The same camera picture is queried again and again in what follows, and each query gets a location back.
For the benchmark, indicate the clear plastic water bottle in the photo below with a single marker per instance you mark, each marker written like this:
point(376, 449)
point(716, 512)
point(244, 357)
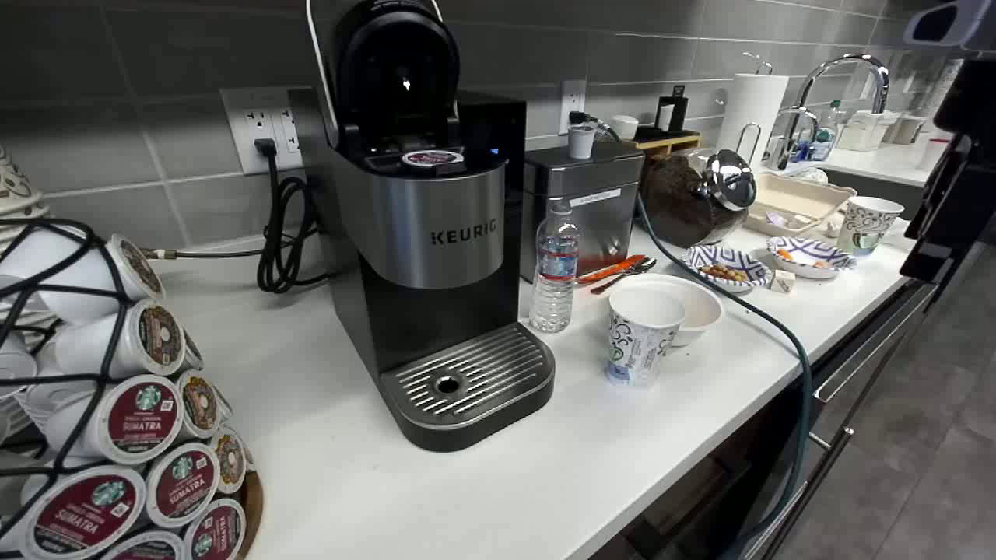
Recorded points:
point(556, 270)

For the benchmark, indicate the patterned paper cup near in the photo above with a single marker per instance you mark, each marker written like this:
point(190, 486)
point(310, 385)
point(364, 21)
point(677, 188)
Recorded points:
point(642, 329)

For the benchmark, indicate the patterned plate with orange snacks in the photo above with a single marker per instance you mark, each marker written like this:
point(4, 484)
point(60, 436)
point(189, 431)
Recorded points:
point(809, 260)

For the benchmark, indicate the beige tray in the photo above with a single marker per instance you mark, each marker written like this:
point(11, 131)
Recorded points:
point(787, 205)

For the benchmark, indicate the glass jar with chrome lid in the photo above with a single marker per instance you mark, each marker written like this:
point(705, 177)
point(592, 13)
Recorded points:
point(696, 195)

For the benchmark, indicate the orange handled tool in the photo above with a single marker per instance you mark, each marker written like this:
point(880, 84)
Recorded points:
point(588, 279)

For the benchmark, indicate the wire basket pod holder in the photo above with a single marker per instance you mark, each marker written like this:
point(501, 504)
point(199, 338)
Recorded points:
point(117, 442)

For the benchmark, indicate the Keurig coffee machine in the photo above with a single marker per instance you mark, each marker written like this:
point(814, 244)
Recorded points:
point(419, 195)

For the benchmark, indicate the small white coffee pod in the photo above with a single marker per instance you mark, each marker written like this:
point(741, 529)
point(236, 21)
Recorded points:
point(584, 140)

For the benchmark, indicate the patterned paper cup far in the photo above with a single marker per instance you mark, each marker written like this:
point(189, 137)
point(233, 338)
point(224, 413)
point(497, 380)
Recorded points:
point(867, 219)

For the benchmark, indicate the patterned paper cup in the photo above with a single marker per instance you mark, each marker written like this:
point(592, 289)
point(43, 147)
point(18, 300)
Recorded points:
point(642, 329)
point(867, 219)

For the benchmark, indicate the white bowl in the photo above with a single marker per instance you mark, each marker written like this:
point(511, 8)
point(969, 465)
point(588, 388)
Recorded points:
point(700, 305)

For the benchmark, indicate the white wall outlet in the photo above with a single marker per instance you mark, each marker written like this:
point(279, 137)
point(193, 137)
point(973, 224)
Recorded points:
point(263, 114)

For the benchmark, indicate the patterned plate with nuts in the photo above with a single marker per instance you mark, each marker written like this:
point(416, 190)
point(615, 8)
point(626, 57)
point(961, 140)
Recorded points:
point(728, 270)

